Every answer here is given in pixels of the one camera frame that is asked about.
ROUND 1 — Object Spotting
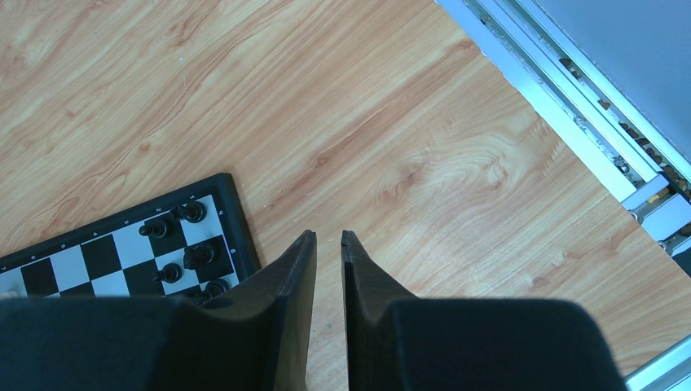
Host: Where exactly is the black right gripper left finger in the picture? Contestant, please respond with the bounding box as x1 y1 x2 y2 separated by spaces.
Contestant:
1 231 317 390

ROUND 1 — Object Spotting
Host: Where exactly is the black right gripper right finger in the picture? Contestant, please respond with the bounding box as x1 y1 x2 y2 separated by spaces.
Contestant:
341 231 626 390

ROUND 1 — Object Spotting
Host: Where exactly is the black chess piece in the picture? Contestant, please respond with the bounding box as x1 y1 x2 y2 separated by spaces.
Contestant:
170 200 207 224
183 242 217 270
191 279 231 305
152 263 183 283
139 219 169 238

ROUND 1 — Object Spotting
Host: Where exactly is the black and white chessboard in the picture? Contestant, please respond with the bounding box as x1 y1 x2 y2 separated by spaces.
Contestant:
1 173 260 299

